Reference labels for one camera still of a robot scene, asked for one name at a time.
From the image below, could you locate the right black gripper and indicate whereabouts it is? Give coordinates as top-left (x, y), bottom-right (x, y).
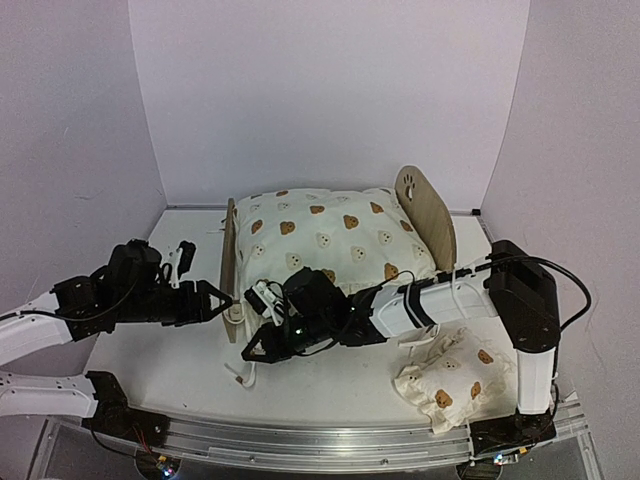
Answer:
top-left (242, 313), bottom-right (333, 367)

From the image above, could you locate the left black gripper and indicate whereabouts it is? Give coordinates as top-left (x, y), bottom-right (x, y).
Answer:
top-left (115, 280), bottom-right (232, 327)

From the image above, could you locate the large bear print cushion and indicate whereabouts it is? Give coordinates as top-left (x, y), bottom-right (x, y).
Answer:
top-left (222, 187), bottom-right (441, 389)

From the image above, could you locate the wooden pet bed frame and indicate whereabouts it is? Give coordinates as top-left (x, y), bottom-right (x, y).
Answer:
top-left (220, 166), bottom-right (457, 342)

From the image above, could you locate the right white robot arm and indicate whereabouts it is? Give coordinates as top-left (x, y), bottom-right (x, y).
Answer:
top-left (242, 240), bottom-right (561, 459)

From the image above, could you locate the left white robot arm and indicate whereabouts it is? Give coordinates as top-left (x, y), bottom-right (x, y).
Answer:
top-left (1, 239), bottom-right (233, 447)

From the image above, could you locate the small bear print pillow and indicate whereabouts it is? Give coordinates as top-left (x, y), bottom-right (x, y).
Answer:
top-left (393, 327), bottom-right (516, 434)

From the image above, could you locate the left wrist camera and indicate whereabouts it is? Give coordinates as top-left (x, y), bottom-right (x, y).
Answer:
top-left (163, 240), bottom-right (197, 288)

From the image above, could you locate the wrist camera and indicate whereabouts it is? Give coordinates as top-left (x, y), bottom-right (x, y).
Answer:
top-left (163, 240), bottom-right (197, 288)
top-left (244, 280), bottom-right (285, 326)

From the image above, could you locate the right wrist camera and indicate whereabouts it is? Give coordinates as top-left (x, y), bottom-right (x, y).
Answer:
top-left (244, 280), bottom-right (285, 326)

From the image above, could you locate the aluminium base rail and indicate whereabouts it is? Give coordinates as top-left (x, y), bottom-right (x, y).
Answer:
top-left (47, 377), bottom-right (591, 464)

